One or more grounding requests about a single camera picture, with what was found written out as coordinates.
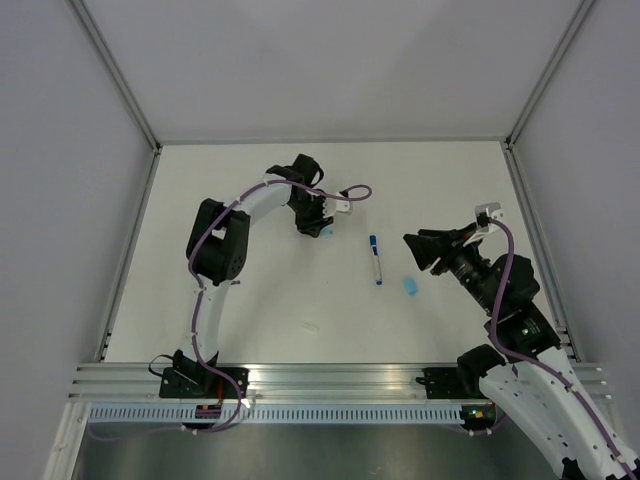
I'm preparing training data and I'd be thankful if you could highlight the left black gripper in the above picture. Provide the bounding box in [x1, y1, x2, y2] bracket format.
[288, 195, 334, 241]

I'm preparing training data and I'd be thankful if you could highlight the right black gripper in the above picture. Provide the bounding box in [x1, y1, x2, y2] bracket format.
[402, 221, 499, 315]

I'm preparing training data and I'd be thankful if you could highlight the white whiteboard marker pen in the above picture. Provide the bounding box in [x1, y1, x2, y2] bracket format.
[371, 245, 383, 286]

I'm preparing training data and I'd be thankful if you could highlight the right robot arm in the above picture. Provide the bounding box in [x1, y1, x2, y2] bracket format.
[403, 215, 639, 479]

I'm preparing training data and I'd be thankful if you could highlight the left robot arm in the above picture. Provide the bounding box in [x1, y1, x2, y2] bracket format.
[170, 154, 351, 398]

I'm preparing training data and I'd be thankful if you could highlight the light blue highlighter cap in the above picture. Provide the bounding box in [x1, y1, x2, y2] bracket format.
[402, 276, 418, 297]

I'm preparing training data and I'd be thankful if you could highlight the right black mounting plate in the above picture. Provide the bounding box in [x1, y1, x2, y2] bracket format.
[416, 367, 487, 400]

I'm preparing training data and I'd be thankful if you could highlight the black mounting plate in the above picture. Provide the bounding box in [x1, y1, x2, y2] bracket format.
[416, 367, 487, 400]
[159, 367, 249, 400]

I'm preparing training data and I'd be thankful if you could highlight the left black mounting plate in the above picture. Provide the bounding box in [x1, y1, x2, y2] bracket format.
[159, 367, 249, 400]

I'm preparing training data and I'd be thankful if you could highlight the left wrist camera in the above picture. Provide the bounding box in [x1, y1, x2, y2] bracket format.
[333, 199, 353, 215]

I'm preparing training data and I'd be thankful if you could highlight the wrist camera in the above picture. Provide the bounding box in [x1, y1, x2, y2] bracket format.
[333, 199, 353, 215]
[475, 202, 504, 234]

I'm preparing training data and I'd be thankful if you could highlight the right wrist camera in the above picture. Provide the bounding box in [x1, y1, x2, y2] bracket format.
[475, 202, 504, 234]

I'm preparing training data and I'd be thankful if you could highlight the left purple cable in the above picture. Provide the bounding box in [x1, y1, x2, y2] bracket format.
[87, 183, 374, 444]

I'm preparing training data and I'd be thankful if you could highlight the right aluminium frame post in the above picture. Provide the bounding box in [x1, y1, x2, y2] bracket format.
[503, 0, 599, 151]

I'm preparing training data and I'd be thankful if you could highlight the aluminium frame post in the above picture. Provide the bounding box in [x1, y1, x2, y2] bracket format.
[503, 0, 599, 151]
[66, 0, 162, 154]

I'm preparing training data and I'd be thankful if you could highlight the white slotted cable duct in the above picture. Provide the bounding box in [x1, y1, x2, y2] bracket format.
[87, 403, 496, 426]

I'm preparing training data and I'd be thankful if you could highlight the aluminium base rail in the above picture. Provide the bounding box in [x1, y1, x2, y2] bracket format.
[69, 362, 614, 404]

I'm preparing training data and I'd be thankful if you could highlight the left aluminium frame post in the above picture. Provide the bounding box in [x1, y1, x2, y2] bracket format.
[66, 0, 162, 154]

